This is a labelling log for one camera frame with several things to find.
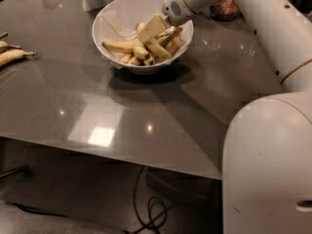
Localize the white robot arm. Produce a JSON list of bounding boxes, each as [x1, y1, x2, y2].
[[162, 0, 312, 234]]

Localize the white bowl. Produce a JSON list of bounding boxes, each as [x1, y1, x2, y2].
[[92, 0, 194, 75]]

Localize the lower banana on table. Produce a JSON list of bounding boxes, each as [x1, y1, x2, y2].
[[0, 50, 37, 66]]

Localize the left banana in bowl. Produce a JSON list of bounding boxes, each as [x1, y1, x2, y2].
[[102, 39, 142, 54]]

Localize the glass jar with metal lid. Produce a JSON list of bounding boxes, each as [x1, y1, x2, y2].
[[210, 0, 240, 21]]

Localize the middle banana on table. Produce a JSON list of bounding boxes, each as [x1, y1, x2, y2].
[[0, 41, 20, 54]]

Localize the banana on table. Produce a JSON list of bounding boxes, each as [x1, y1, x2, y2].
[[0, 50, 37, 66], [0, 41, 20, 54]]

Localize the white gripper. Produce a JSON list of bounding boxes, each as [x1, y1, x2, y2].
[[137, 0, 221, 43]]

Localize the greenish banana in bowl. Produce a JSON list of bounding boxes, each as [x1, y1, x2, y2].
[[157, 31, 175, 47]]

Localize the paper liner in bowl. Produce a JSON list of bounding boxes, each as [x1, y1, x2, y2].
[[99, 11, 137, 41]]

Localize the right banana with stem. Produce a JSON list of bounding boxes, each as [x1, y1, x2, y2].
[[164, 27, 182, 57]]

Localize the small bananas at bowl bottom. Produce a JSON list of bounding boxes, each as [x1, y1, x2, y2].
[[120, 54, 155, 66]]

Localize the short middle banana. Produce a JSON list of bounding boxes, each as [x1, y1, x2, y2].
[[134, 46, 150, 59]]

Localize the long banana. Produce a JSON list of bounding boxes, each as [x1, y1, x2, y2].
[[136, 22, 172, 59]]

